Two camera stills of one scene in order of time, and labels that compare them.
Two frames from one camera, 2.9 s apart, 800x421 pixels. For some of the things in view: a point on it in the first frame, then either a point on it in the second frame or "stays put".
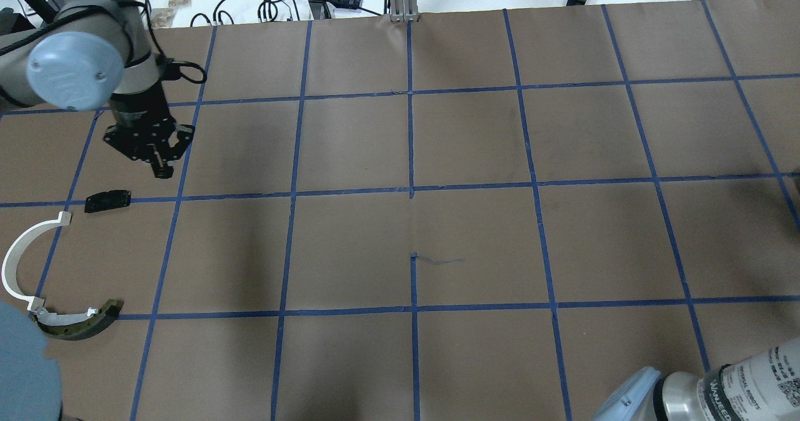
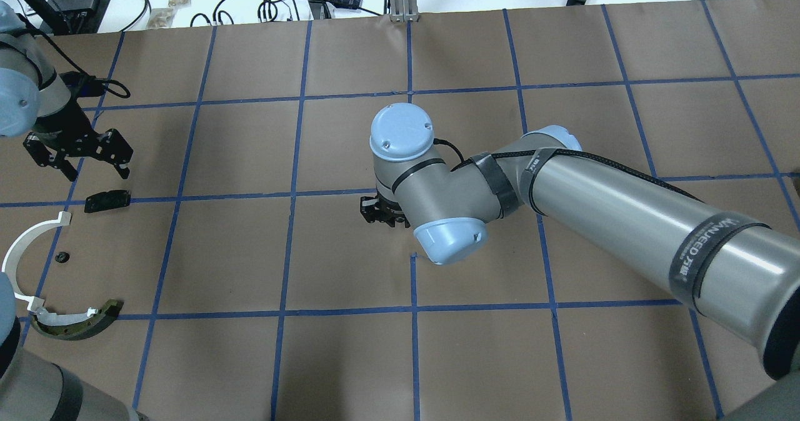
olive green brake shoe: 74,326 stays put
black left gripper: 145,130 → 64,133
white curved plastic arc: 13,251 stays put
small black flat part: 107,200 stays put
